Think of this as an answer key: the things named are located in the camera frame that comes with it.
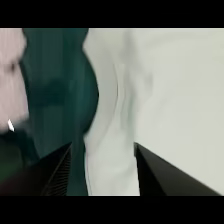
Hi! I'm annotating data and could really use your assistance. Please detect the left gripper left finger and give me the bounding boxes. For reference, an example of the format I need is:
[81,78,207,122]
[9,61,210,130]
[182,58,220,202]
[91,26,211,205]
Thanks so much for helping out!
[0,141,73,197]

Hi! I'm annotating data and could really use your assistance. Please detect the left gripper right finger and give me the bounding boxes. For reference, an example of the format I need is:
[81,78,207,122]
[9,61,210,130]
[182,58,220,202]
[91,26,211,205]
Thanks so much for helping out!
[133,141,222,197]

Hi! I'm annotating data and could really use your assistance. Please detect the white garment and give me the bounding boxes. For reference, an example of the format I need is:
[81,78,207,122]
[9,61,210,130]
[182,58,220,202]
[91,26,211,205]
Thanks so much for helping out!
[82,27,224,197]

